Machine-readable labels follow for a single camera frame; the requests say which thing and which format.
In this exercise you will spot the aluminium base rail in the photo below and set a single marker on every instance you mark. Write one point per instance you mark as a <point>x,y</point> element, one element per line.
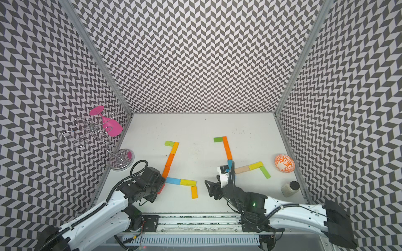
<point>228,223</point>

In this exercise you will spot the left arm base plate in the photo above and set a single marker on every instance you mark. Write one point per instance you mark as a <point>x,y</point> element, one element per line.
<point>145,223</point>

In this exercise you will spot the tan wooden block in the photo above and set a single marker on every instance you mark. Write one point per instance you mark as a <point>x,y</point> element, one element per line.
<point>242,169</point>

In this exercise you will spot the orange block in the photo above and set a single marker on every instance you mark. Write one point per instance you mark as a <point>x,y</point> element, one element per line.
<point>170,160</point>
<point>226,144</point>
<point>165,172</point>
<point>228,154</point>

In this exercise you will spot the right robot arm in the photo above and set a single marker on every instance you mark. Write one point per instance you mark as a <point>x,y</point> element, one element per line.
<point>261,213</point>

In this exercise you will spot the orange patterned cup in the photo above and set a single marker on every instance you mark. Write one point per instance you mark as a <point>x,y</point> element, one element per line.
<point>284,163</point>

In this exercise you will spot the pink plastic wine glass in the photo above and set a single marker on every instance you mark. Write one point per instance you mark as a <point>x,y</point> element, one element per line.
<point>110,125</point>

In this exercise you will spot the yellow-orange block bottom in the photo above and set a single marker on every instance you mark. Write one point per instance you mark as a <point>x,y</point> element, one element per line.
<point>194,192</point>

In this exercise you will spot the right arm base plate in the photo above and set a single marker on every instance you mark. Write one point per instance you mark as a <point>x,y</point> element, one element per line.
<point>251,227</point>

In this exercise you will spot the sky blue block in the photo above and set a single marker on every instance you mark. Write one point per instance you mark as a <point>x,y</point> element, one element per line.
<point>174,181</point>

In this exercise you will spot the yellow-orange block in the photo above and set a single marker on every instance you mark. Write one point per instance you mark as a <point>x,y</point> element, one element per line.
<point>174,148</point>
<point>194,192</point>

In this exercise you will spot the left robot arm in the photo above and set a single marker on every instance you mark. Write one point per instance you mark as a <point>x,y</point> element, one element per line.
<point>110,217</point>

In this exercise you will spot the light green block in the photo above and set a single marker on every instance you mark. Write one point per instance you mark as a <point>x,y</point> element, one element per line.
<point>265,172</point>

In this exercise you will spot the glass spice jar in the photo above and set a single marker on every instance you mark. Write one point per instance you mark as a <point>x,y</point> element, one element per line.
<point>290,189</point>

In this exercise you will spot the lime green block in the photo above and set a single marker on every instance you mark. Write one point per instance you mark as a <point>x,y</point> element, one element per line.
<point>169,143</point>

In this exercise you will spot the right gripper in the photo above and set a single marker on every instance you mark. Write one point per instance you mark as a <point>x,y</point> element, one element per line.
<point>215,188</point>

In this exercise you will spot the wire glass rack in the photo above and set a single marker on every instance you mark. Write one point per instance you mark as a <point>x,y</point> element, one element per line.
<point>86,130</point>

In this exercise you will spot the yellow block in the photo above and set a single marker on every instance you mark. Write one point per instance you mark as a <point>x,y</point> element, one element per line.
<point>255,165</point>
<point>185,182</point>

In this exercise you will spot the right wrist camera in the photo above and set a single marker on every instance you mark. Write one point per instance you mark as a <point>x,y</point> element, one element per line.
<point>224,175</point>

